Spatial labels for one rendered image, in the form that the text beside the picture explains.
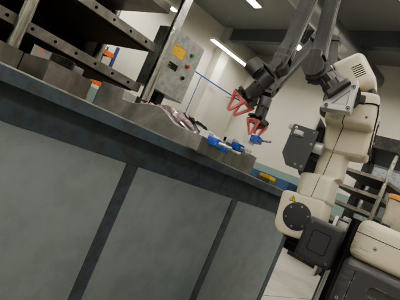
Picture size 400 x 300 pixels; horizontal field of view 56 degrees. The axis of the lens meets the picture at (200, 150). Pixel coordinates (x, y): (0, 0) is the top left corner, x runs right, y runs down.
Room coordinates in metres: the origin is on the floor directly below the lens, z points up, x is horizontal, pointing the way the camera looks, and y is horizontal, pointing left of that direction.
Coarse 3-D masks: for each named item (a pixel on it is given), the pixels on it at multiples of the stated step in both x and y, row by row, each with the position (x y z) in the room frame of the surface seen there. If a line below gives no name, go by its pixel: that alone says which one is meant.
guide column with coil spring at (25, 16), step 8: (24, 0) 1.59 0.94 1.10; (32, 0) 1.59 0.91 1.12; (24, 8) 1.58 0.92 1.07; (32, 8) 1.60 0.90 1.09; (24, 16) 1.59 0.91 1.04; (32, 16) 1.61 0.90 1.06; (16, 24) 1.58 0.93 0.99; (24, 24) 1.59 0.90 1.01; (16, 32) 1.58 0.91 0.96; (24, 32) 1.61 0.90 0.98; (8, 40) 1.58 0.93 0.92; (16, 40) 1.59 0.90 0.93
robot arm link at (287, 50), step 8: (304, 0) 1.38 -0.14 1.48; (312, 0) 1.37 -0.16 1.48; (304, 8) 1.37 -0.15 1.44; (312, 8) 1.38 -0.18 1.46; (296, 16) 1.38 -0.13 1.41; (304, 16) 1.37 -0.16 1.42; (296, 24) 1.38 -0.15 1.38; (304, 24) 1.37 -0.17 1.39; (288, 32) 1.38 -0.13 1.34; (296, 32) 1.37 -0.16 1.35; (288, 40) 1.38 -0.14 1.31; (296, 40) 1.37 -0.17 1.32; (280, 48) 1.38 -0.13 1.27; (288, 48) 1.36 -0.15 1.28; (296, 48) 1.39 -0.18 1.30; (280, 56) 1.37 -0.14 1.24; (288, 56) 1.35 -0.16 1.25; (288, 64) 1.41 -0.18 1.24; (280, 72) 1.38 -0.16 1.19; (288, 72) 1.41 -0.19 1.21
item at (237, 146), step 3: (228, 138) 1.62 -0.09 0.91; (231, 138) 1.61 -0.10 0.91; (228, 141) 1.62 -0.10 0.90; (231, 141) 1.61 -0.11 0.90; (234, 141) 1.62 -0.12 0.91; (237, 141) 1.63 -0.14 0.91; (234, 144) 1.60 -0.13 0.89; (237, 144) 1.59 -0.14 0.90; (234, 147) 1.59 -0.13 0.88; (237, 147) 1.58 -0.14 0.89; (240, 147) 1.59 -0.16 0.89; (243, 147) 1.61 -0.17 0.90; (237, 150) 1.59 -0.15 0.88; (240, 150) 1.60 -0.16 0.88; (243, 150) 1.58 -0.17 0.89; (246, 150) 1.57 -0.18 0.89; (249, 150) 1.56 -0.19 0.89
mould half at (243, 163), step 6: (198, 126) 1.84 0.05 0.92; (228, 144) 1.58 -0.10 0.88; (228, 156) 1.60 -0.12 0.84; (234, 156) 1.63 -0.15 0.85; (240, 156) 1.67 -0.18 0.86; (246, 156) 1.70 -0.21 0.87; (252, 156) 1.73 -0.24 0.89; (228, 162) 1.62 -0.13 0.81; (234, 162) 1.65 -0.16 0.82; (240, 162) 1.68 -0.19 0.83; (246, 162) 1.72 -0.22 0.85; (252, 162) 1.75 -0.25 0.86; (240, 168) 1.70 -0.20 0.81; (246, 168) 1.73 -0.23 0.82
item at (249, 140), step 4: (244, 136) 1.71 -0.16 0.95; (248, 136) 1.69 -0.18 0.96; (252, 136) 1.69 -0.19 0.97; (256, 136) 1.67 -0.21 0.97; (244, 140) 1.70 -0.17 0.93; (248, 140) 1.69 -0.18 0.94; (252, 140) 1.68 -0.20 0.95; (256, 140) 1.67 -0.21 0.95; (260, 140) 1.67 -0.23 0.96; (264, 140) 1.66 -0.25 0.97; (268, 140) 1.65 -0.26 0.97; (248, 144) 1.71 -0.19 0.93; (252, 144) 1.71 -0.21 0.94; (260, 144) 1.69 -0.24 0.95
